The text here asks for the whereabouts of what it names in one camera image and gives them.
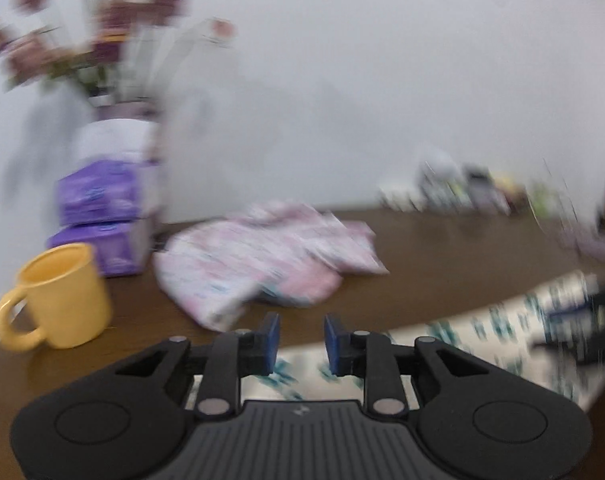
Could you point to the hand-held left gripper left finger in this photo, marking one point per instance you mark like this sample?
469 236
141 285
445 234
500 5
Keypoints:
271 347

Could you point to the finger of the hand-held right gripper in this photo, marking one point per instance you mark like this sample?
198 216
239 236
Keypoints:
592 307
587 347

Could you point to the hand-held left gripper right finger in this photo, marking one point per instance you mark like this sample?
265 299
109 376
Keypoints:
332 347

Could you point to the cream garment with teal flowers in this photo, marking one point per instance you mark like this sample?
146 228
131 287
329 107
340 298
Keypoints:
482 330

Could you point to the pink floral garment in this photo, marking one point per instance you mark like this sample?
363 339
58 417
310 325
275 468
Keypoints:
262 260

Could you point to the grey tin box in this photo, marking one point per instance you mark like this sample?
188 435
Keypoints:
482 192

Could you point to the white slotted strip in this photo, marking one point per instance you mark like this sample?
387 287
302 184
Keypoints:
397 197

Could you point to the purple tissue pack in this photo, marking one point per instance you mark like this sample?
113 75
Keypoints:
117 247
97 192

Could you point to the white robot figurine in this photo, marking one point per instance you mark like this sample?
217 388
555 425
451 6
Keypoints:
435 180

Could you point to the yellow mug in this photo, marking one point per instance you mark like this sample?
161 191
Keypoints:
67 295

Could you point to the white tissue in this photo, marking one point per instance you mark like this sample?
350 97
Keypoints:
112 137

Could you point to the fuzzy purple vase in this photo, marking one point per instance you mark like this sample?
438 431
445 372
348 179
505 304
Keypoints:
127 109

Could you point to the dried rose bouquet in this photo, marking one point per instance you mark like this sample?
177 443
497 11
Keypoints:
117 15

